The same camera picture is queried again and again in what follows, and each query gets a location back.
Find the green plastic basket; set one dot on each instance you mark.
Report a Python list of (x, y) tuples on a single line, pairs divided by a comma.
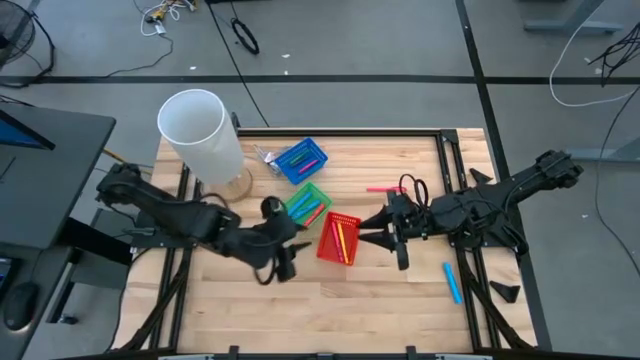
[(322, 197)]

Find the yellow highlighter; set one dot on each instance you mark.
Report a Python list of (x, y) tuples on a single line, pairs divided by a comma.
[(343, 243)]

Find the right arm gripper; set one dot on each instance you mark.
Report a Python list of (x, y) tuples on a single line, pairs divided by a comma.
[(410, 217)]

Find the black triangular plastic part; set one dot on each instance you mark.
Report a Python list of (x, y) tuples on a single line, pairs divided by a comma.
[(507, 292), (479, 175)]

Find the blue wide marker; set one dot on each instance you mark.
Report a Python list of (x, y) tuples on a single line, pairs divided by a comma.
[(306, 210), (452, 283)]

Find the black floor fan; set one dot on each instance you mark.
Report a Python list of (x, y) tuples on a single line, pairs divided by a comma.
[(15, 25)]

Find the pink highlighter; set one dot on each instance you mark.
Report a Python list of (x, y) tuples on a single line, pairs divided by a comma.
[(336, 240), (380, 189), (308, 166)]

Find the grey desk leg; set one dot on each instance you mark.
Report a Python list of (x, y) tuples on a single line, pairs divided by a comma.
[(610, 154), (570, 25)]

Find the black desk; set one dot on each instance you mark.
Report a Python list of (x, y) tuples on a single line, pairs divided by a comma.
[(50, 175)]

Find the black computer mouse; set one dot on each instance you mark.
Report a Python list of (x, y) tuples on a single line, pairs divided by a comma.
[(20, 305)]

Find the black table frame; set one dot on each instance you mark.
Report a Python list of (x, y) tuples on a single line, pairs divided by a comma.
[(350, 133)]

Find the blue Sharpie highlighter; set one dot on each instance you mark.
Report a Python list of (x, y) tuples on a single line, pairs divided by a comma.
[(300, 203)]

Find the clear plastic bag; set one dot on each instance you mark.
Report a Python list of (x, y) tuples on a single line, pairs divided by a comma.
[(267, 157)]

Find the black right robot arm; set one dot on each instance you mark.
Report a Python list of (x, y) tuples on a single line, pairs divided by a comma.
[(500, 200)]

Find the red plastic basket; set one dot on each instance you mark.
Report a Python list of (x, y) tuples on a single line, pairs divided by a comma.
[(351, 223)]

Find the computer monitor with blue screen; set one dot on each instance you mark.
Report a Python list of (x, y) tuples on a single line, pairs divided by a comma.
[(15, 135)]

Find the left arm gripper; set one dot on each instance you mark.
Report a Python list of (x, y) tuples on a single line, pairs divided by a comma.
[(277, 240)]

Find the green highlighter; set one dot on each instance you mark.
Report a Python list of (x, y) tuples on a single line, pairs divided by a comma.
[(300, 158)]

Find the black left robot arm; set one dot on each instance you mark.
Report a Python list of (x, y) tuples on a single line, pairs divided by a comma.
[(165, 210)]

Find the blue plastic basket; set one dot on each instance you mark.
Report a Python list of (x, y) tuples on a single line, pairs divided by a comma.
[(312, 150)]

